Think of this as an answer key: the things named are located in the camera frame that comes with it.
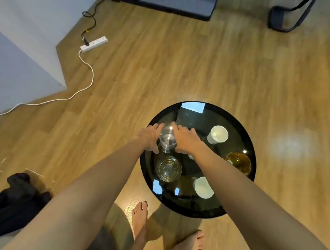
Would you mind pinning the person's right foot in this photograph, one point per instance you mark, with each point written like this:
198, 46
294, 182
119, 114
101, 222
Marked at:
192, 242

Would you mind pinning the round black glass table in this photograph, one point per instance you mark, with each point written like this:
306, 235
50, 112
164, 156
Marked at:
185, 203

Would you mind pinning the person's left foot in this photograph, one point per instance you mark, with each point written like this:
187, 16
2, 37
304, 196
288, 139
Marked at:
139, 221

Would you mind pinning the black chair base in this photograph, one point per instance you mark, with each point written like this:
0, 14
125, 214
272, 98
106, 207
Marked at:
278, 18

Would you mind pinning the person's foot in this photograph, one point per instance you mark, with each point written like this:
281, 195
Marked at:
139, 221
192, 242

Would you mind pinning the wide clear glass cup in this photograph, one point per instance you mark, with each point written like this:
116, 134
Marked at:
169, 169

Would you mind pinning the person's left thumb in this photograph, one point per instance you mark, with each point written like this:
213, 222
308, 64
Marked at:
154, 149

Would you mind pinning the dark grey furniture base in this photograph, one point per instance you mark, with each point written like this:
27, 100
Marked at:
178, 7

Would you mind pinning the person's left hand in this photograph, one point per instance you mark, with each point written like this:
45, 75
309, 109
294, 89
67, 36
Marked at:
148, 136

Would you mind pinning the person's right hand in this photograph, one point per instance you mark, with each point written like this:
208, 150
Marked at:
187, 140

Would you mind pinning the person's left forearm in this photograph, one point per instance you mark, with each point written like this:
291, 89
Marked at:
85, 195

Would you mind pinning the black cloth heap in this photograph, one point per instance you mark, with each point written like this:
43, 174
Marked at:
20, 203

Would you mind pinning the glass with amber liquid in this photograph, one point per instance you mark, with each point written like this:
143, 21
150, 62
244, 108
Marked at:
239, 162

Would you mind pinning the tall clear drinking glass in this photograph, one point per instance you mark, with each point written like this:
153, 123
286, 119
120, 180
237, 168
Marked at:
167, 141

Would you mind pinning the person's right thumb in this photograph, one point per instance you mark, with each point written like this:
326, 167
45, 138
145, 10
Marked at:
181, 151

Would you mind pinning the white paper cup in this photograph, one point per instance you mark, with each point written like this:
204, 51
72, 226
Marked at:
218, 134
204, 188

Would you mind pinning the white power strip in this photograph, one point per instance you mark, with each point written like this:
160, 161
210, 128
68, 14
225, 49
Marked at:
94, 44

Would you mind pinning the person's right forearm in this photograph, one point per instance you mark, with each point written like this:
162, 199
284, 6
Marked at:
247, 201

